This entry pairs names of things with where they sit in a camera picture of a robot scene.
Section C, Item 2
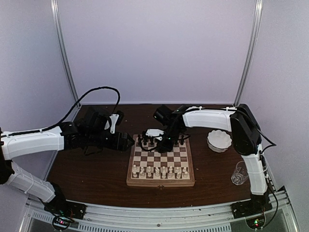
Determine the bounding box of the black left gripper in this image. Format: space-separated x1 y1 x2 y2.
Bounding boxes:
86 130 135 151

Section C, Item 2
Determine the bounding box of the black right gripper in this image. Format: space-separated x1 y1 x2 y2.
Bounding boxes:
157 125 183 153

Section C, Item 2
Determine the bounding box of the white knight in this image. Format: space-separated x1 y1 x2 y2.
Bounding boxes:
176 171 182 179

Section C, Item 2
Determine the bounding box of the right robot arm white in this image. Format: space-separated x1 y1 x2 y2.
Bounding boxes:
146 104 269 214

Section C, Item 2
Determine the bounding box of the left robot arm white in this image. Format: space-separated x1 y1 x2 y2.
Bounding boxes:
0 101 135 215

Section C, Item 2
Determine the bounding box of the wooden chess board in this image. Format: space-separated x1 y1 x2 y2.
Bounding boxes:
126 135 196 188

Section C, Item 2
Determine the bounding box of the dark rook corner piece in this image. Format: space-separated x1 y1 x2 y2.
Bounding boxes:
180 136 184 145

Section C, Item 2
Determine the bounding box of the dark rook far piece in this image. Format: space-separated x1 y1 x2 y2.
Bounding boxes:
138 135 142 146

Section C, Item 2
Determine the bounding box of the white scalloped bowl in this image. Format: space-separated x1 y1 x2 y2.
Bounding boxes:
207 130 232 153

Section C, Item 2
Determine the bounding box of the clear plastic cup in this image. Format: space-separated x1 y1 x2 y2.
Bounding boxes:
231 161 249 186

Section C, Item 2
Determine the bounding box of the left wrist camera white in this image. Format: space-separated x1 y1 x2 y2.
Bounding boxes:
108 111 125 134

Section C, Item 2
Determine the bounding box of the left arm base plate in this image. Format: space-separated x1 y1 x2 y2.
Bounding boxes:
43 196 86 219

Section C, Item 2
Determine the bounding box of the aluminium front rail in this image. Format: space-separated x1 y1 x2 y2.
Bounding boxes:
17 191 300 232

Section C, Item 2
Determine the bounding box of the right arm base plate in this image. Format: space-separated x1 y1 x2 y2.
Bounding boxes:
231 200 273 219

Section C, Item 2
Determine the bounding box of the left aluminium corner post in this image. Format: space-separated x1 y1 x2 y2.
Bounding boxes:
50 0 78 102

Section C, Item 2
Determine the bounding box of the aluminium corner post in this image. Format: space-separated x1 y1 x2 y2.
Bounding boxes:
50 0 78 102
233 0 263 106

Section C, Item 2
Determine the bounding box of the right aluminium corner post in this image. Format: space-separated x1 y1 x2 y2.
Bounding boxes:
233 0 263 106

